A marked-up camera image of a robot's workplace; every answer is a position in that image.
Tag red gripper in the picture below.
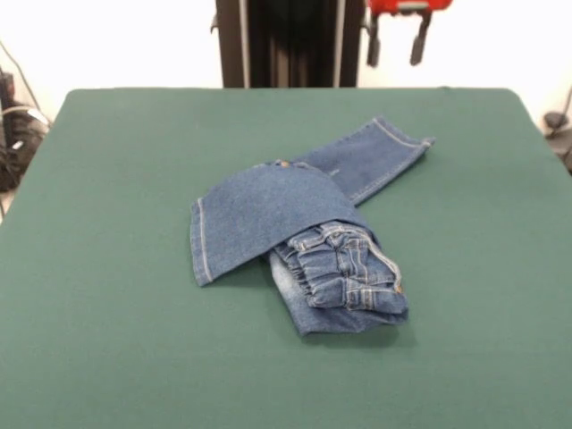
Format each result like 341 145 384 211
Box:
366 0 451 68

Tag blue denim jeans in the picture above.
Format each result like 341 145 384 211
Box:
189 115 437 337

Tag dark green table cloth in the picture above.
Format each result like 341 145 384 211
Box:
0 87 572 429

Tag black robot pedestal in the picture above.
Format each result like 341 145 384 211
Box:
209 0 371 89

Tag black floor plug with cables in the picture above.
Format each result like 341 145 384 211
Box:
543 110 572 176

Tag black equipment pile with cables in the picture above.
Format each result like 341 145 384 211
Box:
0 69 51 193

